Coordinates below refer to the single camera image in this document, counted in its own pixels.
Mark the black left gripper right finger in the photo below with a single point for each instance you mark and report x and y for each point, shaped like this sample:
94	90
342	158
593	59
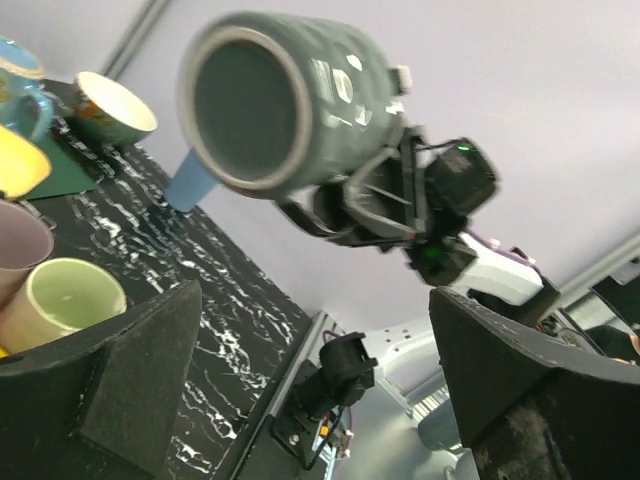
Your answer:
530	406

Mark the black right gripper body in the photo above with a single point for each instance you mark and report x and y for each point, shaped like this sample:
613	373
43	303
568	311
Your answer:
414	196

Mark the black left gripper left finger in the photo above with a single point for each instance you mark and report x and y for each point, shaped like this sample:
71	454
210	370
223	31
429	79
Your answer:
101	403

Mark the grey ceramic mug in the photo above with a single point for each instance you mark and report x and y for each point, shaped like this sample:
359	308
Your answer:
273	103

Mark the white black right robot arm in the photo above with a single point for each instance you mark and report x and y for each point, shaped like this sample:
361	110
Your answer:
507	282

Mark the light green ceramic mug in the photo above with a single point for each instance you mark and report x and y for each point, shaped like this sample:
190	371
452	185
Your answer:
60	297

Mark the light blue patterned mug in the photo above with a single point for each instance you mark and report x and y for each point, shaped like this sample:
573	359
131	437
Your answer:
21	77

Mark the purple translucent cup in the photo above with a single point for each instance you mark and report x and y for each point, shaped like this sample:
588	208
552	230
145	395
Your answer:
26	241

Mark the light blue plastic cup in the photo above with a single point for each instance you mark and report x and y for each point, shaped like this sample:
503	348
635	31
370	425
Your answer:
190	184

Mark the dark green mat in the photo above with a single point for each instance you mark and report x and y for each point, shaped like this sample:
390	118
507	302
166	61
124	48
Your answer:
67	177

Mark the yellow square plate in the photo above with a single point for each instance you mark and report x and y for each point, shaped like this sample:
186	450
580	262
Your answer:
23	165

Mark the white floral ceramic bowl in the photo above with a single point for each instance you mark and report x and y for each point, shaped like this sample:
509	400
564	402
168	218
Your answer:
109	112

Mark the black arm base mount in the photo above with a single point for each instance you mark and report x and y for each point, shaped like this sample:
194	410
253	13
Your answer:
309	419

